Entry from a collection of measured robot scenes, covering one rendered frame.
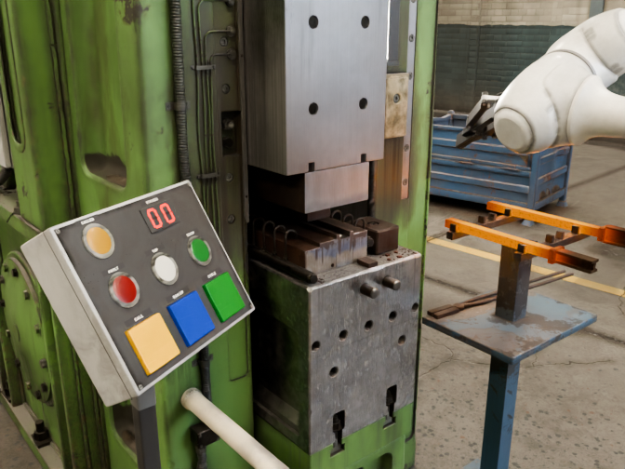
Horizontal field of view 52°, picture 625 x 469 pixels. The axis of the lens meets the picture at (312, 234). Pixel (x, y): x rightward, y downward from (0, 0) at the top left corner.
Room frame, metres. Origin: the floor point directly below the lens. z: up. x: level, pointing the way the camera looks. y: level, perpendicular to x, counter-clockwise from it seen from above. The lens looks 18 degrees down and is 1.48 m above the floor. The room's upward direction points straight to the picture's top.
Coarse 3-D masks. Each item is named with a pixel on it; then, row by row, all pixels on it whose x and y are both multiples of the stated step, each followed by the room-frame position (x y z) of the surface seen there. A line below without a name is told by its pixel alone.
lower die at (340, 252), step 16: (256, 208) 1.73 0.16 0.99; (256, 224) 1.61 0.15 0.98; (272, 224) 1.58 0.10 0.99; (288, 224) 1.58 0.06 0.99; (304, 224) 1.56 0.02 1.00; (336, 224) 1.57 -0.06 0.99; (256, 240) 1.56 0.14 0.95; (272, 240) 1.50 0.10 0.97; (288, 240) 1.48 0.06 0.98; (304, 240) 1.47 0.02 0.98; (320, 240) 1.45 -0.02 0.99; (336, 240) 1.46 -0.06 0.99; (352, 240) 1.50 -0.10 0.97; (288, 256) 1.45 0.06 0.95; (304, 256) 1.40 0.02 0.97; (320, 256) 1.43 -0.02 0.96; (336, 256) 1.46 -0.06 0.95; (352, 256) 1.50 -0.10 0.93; (320, 272) 1.43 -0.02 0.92
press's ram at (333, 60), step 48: (288, 0) 1.38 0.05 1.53; (336, 0) 1.46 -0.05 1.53; (384, 0) 1.55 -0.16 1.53; (288, 48) 1.37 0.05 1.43; (336, 48) 1.46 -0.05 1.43; (384, 48) 1.55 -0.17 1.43; (288, 96) 1.37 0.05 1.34; (336, 96) 1.46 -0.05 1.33; (384, 96) 1.56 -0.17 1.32; (288, 144) 1.37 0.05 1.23; (336, 144) 1.46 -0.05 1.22
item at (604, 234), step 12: (492, 204) 1.83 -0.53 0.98; (504, 204) 1.82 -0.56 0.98; (516, 216) 1.76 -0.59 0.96; (528, 216) 1.73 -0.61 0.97; (540, 216) 1.70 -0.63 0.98; (552, 216) 1.69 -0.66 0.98; (564, 228) 1.65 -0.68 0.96; (588, 228) 1.60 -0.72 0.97; (600, 228) 1.56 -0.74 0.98; (612, 228) 1.55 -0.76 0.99; (624, 228) 1.55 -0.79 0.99; (600, 240) 1.56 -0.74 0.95; (612, 240) 1.55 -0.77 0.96; (624, 240) 1.53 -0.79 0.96
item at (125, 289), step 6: (120, 276) 0.93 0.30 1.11; (114, 282) 0.91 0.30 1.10; (120, 282) 0.92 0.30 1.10; (126, 282) 0.93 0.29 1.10; (132, 282) 0.94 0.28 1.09; (114, 288) 0.90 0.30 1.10; (120, 288) 0.91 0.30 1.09; (126, 288) 0.92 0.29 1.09; (132, 288) 0.93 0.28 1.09; (120, 294) 0.91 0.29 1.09; (126, 294) 0.91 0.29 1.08; (132, 294) 0.92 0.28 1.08; (120, 300) 0.90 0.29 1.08; (126, 300) 0.91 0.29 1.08; (132, 300) 0.92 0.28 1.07
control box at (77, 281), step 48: (192, 192) 1.18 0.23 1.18; (48, 240) 0.89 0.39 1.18; (144, 240) 1.01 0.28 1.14; (192, 240) 1.10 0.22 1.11; (48, 288) 0.89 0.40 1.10; (96, 288) 0.88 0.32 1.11; (144, 288) 0.95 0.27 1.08; (192, 288) 1.03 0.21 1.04; (240, 288) 1.13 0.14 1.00; (96, 336) 0.86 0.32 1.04; (96, 384) 0.86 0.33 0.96; (144, 384) 0.84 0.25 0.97
